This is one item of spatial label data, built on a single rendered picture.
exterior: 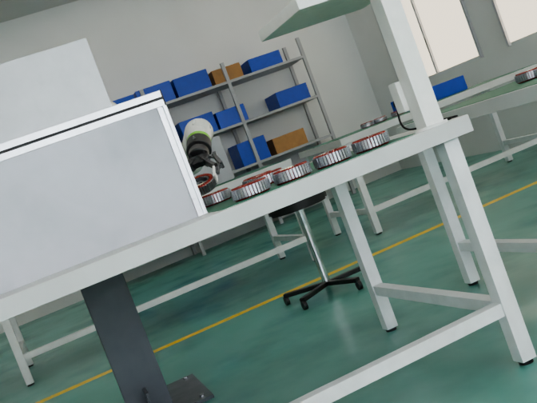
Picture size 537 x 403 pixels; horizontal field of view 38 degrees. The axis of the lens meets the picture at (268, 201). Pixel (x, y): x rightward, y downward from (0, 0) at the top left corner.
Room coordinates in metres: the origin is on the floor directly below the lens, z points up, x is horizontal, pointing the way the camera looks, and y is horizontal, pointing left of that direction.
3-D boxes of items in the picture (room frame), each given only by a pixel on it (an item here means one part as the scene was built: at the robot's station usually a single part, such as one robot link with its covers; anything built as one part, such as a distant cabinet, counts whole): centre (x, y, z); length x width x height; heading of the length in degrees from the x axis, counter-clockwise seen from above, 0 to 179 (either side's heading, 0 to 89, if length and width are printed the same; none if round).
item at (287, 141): (9.49, -0.45, 0.87); 0.42 x 0.40 x 0.19; 106
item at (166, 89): (9.09, 0.83, 1.89); 0.42 x 0.42 x 0.23; 16
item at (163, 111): (2.31, 0.23, 0.91); 0.28 x 0.03 x 0.32; 17
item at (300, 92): (9.55, -0.66, 1.37); 0.42 x 0.42 x 0.19; 18
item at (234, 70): (9.37, -0.03, 1.87); 0.40 x 0.36 x 0.17; 16
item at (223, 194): (2.52, 0.16, 0.77); 0.11 x 0.11 x 0.04
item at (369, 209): (6.26, -1.41, 0.38); 1.90 x 0.90 x 0.75; 107
